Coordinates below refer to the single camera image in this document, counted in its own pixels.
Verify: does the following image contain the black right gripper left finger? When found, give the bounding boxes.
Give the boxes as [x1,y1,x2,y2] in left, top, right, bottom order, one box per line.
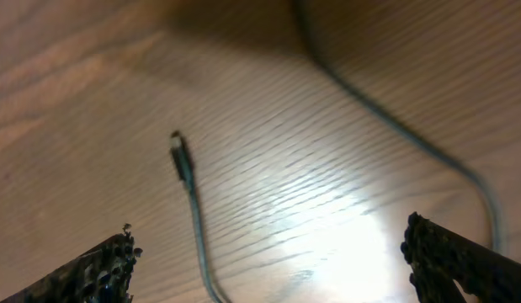
[0,223,142,303]

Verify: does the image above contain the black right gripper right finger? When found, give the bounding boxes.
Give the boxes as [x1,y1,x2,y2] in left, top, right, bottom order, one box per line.
[401,212,521,303]

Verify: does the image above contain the black USB charging cable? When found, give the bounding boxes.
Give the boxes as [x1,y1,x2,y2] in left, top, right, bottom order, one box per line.
[169,0,503,303]

